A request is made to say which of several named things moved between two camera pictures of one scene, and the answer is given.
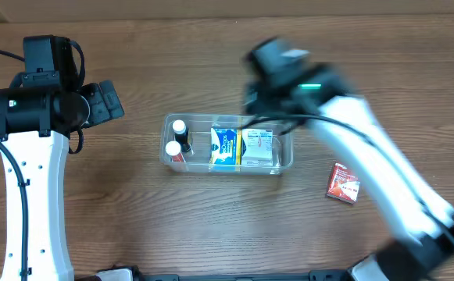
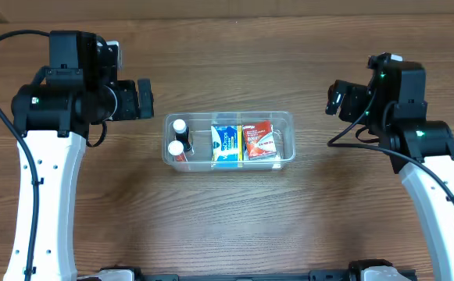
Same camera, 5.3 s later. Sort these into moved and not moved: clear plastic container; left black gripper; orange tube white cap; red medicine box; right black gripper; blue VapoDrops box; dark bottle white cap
Moved: right black gripper; red medicine box; left black gripper
Not moved: blue VapoDrops box; orange tube white cap; clear plastic container; dark bottle white cap
